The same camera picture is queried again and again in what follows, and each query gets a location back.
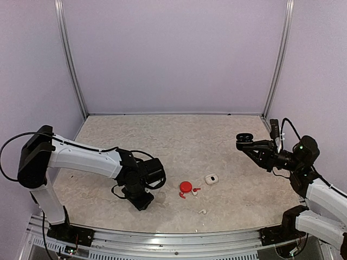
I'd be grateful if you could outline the red round charging case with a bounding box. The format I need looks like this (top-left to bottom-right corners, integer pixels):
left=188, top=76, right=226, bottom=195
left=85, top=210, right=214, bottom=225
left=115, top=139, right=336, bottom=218
left=179, top=181, right=192, bottom=193

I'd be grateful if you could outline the black earbud charging case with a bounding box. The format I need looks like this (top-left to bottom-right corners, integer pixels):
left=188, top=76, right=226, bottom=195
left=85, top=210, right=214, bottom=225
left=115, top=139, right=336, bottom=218
left=236, top=133, right=254, bottom=150

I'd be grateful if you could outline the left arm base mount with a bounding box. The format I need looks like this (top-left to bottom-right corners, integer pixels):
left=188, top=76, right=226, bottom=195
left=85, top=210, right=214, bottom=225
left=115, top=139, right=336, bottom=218
left=47, top=225, right=95, bottom=247

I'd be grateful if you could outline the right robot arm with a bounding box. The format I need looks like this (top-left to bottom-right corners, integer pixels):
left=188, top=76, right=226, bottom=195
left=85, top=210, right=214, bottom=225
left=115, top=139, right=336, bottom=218
left=236, top=133, right=346, bottom=258

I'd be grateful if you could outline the front aluminium rail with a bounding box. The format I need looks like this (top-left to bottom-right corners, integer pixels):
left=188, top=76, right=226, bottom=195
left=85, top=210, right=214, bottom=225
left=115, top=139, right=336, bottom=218
left=18, top=219, right=334, bottom=260

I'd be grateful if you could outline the right aluminium frame post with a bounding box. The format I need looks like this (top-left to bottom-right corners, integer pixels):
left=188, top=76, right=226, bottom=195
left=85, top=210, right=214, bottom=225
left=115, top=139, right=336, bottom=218
left=262, top=0, right=294, bottom=119

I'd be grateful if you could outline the right camera cable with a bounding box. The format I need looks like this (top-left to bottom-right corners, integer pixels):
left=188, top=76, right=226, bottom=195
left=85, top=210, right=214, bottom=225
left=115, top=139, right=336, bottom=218
left=280, top=118, right=301, bottom=141

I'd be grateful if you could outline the left aluminium frame post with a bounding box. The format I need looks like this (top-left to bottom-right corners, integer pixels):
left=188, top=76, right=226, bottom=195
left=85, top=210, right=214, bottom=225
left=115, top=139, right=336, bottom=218
left=54, top=0, right=89, bottom=120

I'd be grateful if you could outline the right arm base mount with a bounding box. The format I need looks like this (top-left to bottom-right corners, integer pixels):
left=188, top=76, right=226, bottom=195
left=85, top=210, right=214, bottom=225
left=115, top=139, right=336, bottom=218
left=259, top=225, right=306, bottom=246

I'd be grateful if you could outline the aluminium frame post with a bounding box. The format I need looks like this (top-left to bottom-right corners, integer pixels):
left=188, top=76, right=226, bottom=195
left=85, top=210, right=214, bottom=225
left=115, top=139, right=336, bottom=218
left=54, top=0, right=89, bottom=120
left=262, top=0, right=294, bottom=119

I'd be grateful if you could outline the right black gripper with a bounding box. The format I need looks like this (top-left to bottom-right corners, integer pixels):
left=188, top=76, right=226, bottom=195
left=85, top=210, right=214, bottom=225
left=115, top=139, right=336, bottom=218
left=243, top=139, right=303, bottom=172

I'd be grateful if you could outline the white earbud charging case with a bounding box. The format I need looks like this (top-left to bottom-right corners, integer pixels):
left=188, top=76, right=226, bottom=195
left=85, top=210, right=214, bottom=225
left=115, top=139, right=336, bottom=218
left=204, top=174, right=219, bottom=185

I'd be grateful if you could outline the red earbud left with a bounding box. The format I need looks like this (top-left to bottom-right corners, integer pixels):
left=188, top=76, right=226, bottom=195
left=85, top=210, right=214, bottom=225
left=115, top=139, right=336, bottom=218
left=179, top=192, right=186, bottom=199

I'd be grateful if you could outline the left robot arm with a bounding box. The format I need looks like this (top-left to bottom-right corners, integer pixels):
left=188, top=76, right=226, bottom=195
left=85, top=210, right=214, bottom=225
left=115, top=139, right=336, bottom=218
left=17, top=125, right=166, bottom=241

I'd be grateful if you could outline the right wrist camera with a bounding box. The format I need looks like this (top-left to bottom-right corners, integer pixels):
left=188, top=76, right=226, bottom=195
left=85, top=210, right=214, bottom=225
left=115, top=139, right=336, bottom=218
left=269, top=119, right=283, bottom=153

